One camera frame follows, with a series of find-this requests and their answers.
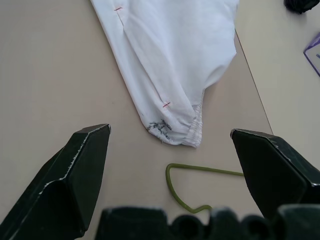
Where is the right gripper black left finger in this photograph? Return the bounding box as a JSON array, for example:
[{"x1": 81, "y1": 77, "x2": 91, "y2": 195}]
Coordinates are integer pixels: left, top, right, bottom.
[{"x1": 0, "y1": 123, "x2": 112, "y2": 240}]

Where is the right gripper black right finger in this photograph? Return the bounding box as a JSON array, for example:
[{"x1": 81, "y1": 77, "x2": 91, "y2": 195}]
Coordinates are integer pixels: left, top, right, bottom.
[{"x1": 229, "y1": 128, "x2": 320, "y2": 219}]

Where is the green wire hanger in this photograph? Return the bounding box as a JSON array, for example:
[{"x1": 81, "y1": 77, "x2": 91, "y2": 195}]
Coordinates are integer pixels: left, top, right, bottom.
[{"x1": 165, "y1": 163, "x2": 245, "y2": 214}]

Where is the white t-shirt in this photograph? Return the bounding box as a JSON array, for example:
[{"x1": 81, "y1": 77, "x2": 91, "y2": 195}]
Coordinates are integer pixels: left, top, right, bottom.
[{"x1": 89, "y1": 0, "x2": 238, "y2": 149}]

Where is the purple and white tissue box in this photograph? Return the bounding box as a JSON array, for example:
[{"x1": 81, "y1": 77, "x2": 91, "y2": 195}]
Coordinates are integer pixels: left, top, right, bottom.
[{"x1": 302, "y1": 32, "x2": 320, "y2": 77}]

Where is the dark purple bundle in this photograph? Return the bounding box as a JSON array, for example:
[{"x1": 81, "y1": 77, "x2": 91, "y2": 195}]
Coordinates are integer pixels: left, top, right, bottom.
[{"x1": 283, "y1": 0, "x2": 319, "y2": 15}]

